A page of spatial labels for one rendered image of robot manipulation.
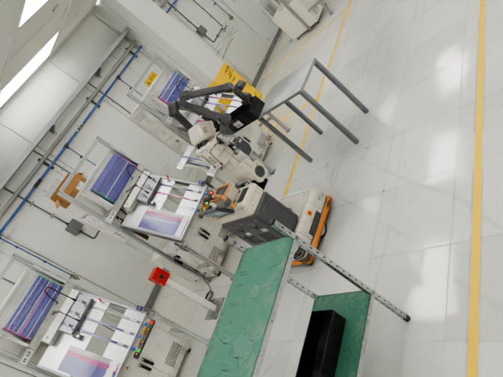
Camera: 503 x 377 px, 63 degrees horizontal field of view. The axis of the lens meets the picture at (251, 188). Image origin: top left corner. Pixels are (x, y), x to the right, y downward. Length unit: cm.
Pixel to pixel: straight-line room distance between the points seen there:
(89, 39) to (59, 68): 75
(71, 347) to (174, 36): 494
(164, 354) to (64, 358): 90
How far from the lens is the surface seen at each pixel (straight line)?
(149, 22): 712
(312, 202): 354
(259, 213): 321
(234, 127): 366
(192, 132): 343
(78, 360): 405
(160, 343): 436
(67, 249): 585
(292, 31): 815
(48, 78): 662
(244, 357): 195
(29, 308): 417
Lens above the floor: 201
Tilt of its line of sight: 22 degrees down
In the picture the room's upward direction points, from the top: 54 degrees counter-clockwise
